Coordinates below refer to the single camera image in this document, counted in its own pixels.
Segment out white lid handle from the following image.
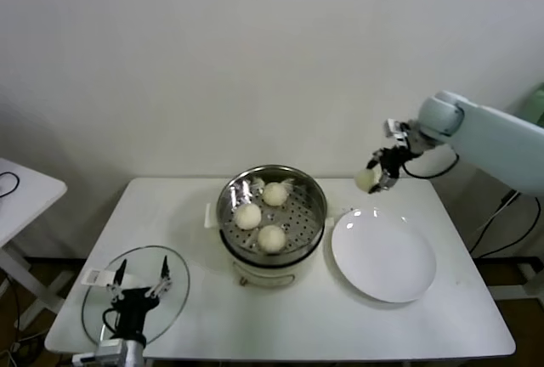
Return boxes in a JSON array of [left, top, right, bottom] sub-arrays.
[[80, 268, 119, 287]]

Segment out round glass pot lid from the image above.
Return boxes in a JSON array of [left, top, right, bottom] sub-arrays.
[[81, 246, 191, 349]]

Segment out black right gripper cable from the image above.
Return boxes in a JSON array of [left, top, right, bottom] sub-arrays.
[[401, 152, 462, 180]]

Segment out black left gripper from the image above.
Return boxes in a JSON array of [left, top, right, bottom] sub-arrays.
[[105, 255, 173, 341]]

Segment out white side table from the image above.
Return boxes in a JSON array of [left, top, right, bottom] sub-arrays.
[[0, 156, 69, 330]]

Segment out white round plate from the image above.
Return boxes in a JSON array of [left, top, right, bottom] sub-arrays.
[[330, 206, 438, 304]]

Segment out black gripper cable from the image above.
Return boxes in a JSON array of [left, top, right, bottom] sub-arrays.
[[102, 307, 123, 339], [401, 152, 462, 180]]

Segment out black power cable with adapter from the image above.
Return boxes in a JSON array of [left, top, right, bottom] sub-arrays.
[[466, 190, 544, 257]]

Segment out white steamed baozi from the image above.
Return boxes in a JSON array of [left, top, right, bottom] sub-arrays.
[[258, 225, 286, 254], [261, 183, 289, 207], [233, 203, 263, 231], [354, 167, 380, 194]]

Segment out perforated steel steamer basket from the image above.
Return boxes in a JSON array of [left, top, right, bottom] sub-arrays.
[[216, 165, 329, 267]]

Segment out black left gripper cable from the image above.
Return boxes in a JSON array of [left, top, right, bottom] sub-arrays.
[[102, 307, 123, 339]]

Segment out thin black cable loop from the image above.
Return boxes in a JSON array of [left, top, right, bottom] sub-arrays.
[[0, 171, 21, 200]]

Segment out white stand base frame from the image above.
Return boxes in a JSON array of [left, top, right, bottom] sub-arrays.
[[486, 263, 544, 302]]

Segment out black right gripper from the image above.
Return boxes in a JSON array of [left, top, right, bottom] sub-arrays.
[[366, 147, 410, 195]]

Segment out steel steamer pot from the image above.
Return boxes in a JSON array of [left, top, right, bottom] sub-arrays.
[[205, 194, 341, 288]]

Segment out pale green appliance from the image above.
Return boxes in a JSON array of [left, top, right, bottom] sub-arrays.
[[526, 84, 544, 129]]

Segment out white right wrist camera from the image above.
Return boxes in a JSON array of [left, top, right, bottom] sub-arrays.
[[383, 117, 408, 139]]

